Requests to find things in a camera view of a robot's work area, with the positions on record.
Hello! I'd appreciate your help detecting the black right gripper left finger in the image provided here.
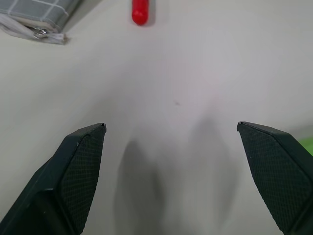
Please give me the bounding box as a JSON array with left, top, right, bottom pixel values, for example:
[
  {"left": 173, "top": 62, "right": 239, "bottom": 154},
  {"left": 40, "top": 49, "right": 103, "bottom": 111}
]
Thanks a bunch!
[{"left": 0, "top": 122, "right": 107, "bottom": 235}]

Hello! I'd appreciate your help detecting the green object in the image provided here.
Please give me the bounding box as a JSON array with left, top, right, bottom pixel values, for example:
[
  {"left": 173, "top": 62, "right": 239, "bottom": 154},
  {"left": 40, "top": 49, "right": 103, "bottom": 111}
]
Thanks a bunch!
[{"left": 295, "top": 137, "right": 313, "bottom": 157}]

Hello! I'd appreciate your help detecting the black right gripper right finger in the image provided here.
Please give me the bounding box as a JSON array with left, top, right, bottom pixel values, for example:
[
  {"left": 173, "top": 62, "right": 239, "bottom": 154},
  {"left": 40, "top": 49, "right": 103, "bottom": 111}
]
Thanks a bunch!
[{"left": 236, "top": 121, "right": 313, "bottom": 235}]

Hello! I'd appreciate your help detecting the red marker pen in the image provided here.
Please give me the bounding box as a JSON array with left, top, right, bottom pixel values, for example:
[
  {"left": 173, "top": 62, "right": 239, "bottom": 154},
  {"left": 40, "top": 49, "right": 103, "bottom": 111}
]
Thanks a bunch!
[{"left": 131, "top": 0, "right": 150, "bottom": 26}]

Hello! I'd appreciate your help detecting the grey checked zipper pouch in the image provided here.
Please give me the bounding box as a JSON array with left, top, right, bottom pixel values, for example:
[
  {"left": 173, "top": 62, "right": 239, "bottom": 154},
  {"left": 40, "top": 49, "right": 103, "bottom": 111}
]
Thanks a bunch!
[{"left": 0, "top": 0, "right": 83, "bottom": 46}]

